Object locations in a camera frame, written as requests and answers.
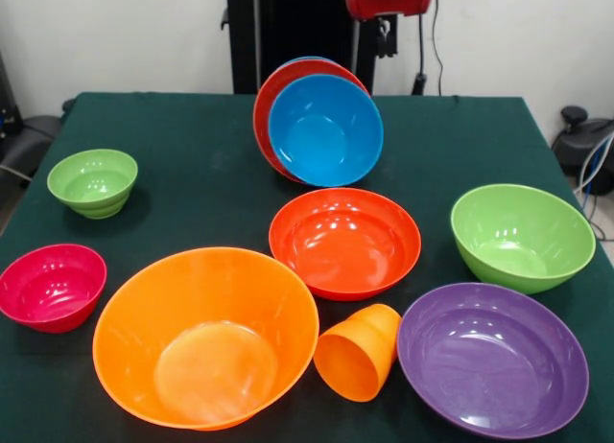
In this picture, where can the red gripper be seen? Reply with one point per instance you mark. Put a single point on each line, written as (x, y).
(388, 4)

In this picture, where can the blue plastic bowl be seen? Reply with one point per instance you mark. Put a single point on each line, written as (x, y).
(326, 131)
(312, 58)

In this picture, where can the red-orange plastic bowl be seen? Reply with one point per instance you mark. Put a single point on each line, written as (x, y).
(261, 122)
(345, 251)

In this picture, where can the dark green tablecloth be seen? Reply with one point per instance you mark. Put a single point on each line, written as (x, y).
(432, 150)

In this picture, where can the black wheeled base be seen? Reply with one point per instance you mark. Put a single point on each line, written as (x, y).
(29, 141)
(575, 146)

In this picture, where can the large green plastic bowl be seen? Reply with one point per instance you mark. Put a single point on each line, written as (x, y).
(523, 241)

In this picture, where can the orange plastic cup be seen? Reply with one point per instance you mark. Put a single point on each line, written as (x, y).
(355, 361)

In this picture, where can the large orange plastic bowl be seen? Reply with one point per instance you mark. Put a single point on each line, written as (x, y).
(206, 318)

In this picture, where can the small green plastic bowl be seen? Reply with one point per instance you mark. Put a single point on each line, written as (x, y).
(93, 203)

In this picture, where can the purple plastic bowl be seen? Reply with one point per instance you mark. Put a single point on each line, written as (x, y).
(491, 361)

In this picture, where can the pink plastic bowl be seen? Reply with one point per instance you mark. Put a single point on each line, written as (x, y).
(53, 289)

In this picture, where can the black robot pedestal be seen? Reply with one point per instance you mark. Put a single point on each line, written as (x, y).
(297, 21)

